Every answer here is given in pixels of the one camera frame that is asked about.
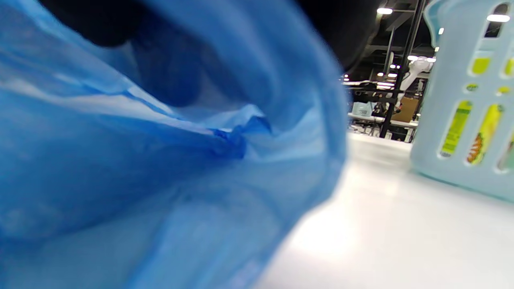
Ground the person's right hand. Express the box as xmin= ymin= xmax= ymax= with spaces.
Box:
xmin=38 ymin=0 xmax=380 ymax=73

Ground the blue plastic bag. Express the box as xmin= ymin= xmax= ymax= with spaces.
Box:
xmin=0 ymin=0 xmax=350 ymax=289

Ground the plain brown cardboard box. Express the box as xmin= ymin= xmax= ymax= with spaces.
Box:
xmin=402 ymin=96 xmax=420 ymax=123

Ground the light blue plastic basket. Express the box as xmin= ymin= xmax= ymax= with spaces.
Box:
xmin=410 ymin=0 xmax=514 ymax=202

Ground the black metal frame post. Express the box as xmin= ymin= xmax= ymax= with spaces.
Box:
xmin=379 ymin=0 xmax=427 ymax=139

